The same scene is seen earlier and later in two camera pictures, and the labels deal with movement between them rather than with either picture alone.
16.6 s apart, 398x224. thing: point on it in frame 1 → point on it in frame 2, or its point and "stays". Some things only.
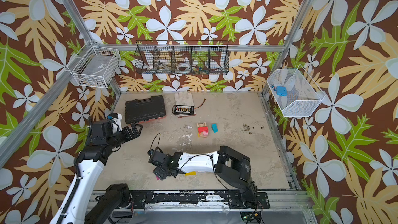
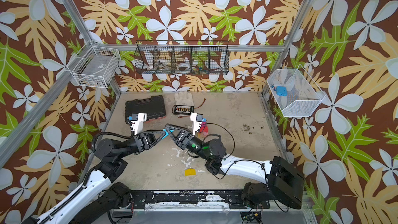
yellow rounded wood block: x=190 y=173 stays
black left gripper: x=136 y=133 → x=143 y=140
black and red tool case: x=138 y=111 stays
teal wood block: x=214 y=127 → x=167 y=133
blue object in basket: x=281 y=91 stays
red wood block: x=204 y=128 stays
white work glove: x=184 y=98 stays
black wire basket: x=182 y=57 stays
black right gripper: x=160 y=165 → x=183 y=138
